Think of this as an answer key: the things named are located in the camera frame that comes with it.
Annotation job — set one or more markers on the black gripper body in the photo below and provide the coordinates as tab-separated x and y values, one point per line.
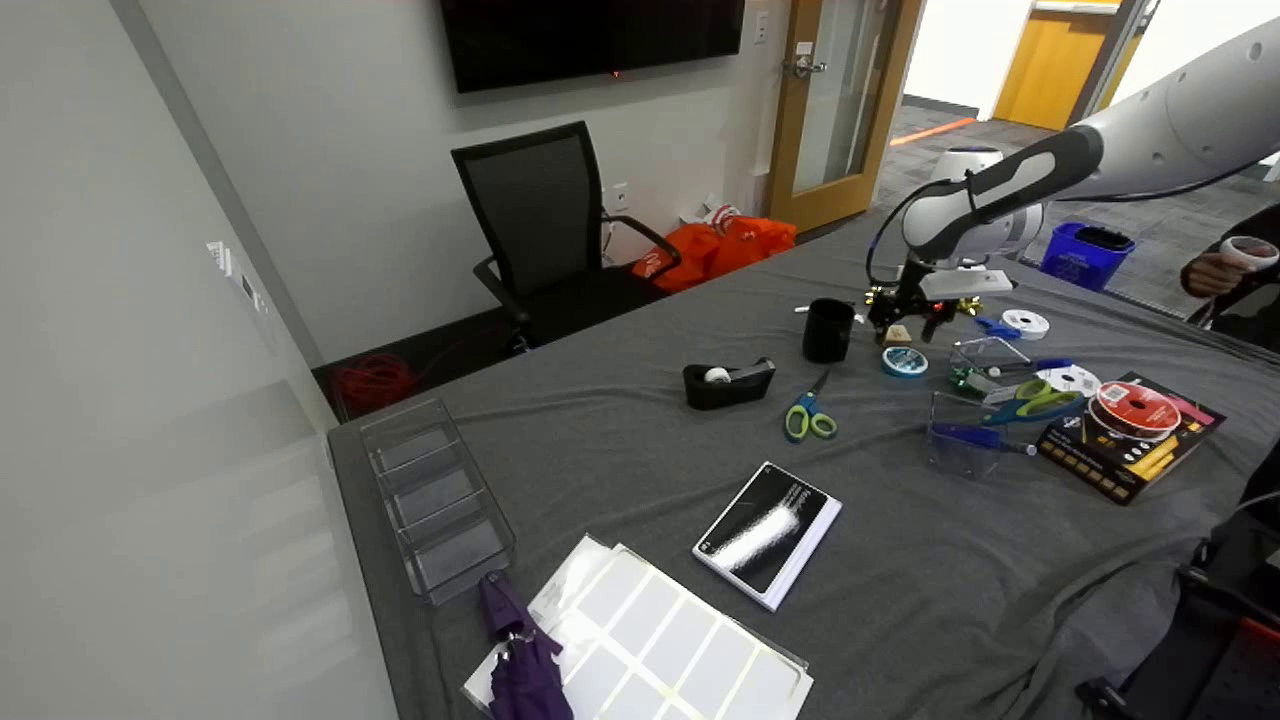
918	299

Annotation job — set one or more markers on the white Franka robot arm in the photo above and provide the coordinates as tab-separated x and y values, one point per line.
1202	122

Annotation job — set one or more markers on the clear plastic container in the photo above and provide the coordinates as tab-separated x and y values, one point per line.
982	444
1000	362

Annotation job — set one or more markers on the white ribbon spool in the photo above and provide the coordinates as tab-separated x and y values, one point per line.
1070	383
1024	325

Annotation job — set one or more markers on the black tape dispenser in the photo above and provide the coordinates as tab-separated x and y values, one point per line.
725	387

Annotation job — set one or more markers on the orange ribbon spool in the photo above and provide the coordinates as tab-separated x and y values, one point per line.
1138	408

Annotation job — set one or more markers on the black mug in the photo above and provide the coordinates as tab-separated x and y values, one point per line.
824	330

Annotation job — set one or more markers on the blue plastic bin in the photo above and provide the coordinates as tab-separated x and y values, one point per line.
1085	254

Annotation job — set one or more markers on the orange plastic bag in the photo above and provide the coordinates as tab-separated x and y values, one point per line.
715	246

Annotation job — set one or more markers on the wooden door with glass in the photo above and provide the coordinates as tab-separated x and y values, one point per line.
787	146

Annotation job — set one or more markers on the black printed flat box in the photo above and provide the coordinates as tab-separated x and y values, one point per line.
1130	461

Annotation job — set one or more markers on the black notebook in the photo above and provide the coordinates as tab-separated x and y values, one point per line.
766	533

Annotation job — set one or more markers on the yellow flat item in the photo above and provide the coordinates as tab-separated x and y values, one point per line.
1155	461

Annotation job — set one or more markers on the yellow wooden door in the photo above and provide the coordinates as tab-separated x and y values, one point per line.
1052	61

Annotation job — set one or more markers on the brown and white roll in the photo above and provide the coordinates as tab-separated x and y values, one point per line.
1220	267

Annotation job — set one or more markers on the grey table cloth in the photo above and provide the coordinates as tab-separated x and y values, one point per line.
601	442

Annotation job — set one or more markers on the black mesh office chair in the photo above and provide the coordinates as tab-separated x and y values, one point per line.
535	202

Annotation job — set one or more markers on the clear plastic organizer tray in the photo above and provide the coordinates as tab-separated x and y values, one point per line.
433	495

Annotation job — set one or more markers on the purple cloth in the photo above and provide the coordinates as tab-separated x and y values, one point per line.
523	653

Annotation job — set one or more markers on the black wall television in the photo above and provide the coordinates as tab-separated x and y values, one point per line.
584	42

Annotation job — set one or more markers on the white wall thermostat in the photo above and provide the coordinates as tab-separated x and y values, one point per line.
226	257

